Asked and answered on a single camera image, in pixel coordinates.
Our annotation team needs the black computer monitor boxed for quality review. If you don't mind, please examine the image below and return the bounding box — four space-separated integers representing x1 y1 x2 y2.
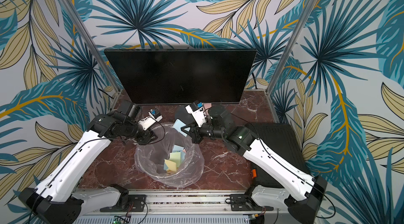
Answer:
104 49 257 105

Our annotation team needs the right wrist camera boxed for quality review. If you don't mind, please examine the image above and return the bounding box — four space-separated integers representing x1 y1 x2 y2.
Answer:
185 101 207 128

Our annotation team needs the left aluminium frame post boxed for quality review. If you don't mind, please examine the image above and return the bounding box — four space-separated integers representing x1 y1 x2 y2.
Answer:
59 0 122 94

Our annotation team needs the clear plastic trash bin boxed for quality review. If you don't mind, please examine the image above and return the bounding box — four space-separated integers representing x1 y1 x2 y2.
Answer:
134 123 205 188

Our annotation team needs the aluminium frame post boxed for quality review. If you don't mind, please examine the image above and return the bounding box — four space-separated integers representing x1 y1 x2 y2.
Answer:
266 0 317 96
59 0 122 94

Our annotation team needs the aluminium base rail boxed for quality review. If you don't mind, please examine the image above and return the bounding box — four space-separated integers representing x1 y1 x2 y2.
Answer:
75 190 290 224

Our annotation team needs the blue sticky note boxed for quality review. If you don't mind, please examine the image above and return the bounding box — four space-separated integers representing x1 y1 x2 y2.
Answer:
173 119 187 137

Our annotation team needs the right aluminium frame post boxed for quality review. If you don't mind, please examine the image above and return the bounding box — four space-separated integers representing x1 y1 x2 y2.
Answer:
266 0 317 96

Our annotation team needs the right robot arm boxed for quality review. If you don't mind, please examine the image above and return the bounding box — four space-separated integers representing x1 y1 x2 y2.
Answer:
175 102 327 224

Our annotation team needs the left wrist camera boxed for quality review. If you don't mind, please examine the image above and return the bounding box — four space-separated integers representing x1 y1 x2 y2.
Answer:
138 109 163 131

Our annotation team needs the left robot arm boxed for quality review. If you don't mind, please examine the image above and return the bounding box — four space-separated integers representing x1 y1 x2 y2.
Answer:
18 101 163 224

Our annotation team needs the discarded sticky notes pile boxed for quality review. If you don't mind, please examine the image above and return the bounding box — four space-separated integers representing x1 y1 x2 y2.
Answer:
163 145 187 174

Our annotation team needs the pink sticky note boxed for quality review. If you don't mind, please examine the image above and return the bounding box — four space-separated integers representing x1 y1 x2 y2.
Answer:
204 103 212 110

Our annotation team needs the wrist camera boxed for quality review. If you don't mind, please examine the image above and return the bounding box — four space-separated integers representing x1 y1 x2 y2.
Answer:
138 109 163 131
185 101 207 128

